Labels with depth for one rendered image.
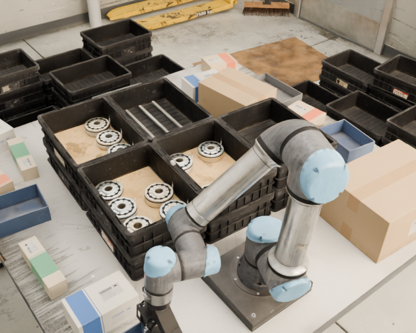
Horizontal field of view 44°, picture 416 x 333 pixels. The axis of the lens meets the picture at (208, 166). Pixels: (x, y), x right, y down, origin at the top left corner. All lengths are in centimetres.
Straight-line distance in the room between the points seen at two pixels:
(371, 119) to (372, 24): 180
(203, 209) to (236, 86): 118
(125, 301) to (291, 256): 53
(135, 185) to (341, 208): 75
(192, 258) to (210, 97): 128
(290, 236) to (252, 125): 96
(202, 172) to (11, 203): 74
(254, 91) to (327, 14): 289
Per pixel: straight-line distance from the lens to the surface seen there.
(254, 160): 132
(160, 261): 127
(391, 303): 276
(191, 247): 134
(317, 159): 119
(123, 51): 356
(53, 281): 176
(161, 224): 165
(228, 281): 172
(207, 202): 136
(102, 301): 164
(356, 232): 193
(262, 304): 169
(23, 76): 333
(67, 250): 193
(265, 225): 158
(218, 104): 244
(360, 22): 501
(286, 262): 145
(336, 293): 181
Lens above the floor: 209
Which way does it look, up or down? 39 degrees down
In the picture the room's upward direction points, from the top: 1 degrees clockwise
